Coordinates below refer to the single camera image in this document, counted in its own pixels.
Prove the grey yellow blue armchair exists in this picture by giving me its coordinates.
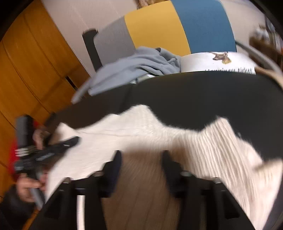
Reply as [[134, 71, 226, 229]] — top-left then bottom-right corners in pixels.
[[71, 0, 283, 104]]

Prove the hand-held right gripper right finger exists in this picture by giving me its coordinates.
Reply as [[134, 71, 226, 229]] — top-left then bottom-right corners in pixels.
[[162, 150, 256, 230]]

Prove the wooden wardrobe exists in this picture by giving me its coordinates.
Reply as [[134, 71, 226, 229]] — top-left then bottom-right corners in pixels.
[[0, 0, 93, 199]]

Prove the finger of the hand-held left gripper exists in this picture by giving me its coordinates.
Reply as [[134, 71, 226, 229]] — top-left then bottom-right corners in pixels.
[[47, 136, 80, 153], [43, 112, 57, 147]]

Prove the person's left hand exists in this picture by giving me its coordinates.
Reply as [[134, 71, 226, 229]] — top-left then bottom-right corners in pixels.
[[17, 128, 50, 203]]

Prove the person's left forearm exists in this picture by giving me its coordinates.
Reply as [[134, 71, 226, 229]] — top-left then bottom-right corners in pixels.
[[0, 188, 39, 230]]

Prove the beige patterned curtain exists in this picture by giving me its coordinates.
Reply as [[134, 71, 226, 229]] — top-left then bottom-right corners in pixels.
[[135, 0, 175, 10]]

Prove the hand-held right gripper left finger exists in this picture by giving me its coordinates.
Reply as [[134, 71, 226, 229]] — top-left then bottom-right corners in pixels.
[[28, 150, 122, 230]]

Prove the grey garment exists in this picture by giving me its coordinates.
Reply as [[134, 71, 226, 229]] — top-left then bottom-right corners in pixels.
[[88, 46, 182, 96]]

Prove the wooden table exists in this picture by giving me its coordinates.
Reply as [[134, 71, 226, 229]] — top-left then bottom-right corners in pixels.
[[250, 24, 283, 62]]

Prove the beige garment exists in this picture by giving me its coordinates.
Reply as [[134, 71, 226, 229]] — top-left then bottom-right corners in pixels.
[[254, 66, 283, 89]]

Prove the white printed shirt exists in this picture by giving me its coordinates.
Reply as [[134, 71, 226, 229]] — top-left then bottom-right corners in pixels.
[[180, 51, 257, 74]]

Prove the cream knit sweater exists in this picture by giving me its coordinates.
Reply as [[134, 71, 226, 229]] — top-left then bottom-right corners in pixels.
[[45, 104, 283, 230]]

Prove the person's red garment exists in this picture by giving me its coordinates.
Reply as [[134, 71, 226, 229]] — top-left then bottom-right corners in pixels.
[[9, 119, 41, 177]]

